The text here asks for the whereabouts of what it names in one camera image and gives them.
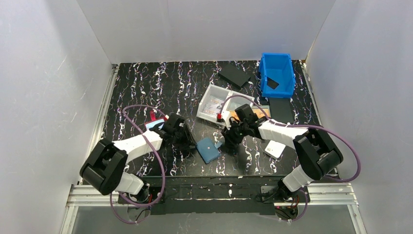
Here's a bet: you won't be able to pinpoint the blue leather card holder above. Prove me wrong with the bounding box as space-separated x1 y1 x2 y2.
196 138 223 164

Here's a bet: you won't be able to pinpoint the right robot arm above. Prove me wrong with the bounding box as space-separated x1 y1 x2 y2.
217 104 343 199

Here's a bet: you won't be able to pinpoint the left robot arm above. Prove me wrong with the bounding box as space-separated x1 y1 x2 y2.
79 113 197 195

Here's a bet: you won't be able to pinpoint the orange card in green holder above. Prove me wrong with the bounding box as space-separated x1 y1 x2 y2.
252 106 271 118

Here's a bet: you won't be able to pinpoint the red open card holder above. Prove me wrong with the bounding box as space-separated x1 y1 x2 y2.
144 111 169 131

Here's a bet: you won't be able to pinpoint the white cards in tray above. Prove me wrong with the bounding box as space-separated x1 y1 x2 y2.
202 96 224 116

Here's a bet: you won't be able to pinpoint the black card in bin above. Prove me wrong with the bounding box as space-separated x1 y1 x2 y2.
266 77 279 90

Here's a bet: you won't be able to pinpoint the white divided plastic tray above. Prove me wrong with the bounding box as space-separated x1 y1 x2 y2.
196 84 254 125

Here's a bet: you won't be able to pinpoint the white power bank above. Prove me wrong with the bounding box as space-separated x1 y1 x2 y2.
264 140 286 159

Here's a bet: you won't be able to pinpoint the black flat sleeve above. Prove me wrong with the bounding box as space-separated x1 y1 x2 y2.
269 98 295 123

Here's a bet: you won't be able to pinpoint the black box on table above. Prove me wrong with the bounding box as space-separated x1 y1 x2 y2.
218 64 251 88

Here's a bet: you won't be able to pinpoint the blue plastic bin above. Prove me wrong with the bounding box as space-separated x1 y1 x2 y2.
259 53 296 98

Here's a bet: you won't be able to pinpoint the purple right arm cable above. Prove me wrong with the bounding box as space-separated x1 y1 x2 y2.
218 94 362 223

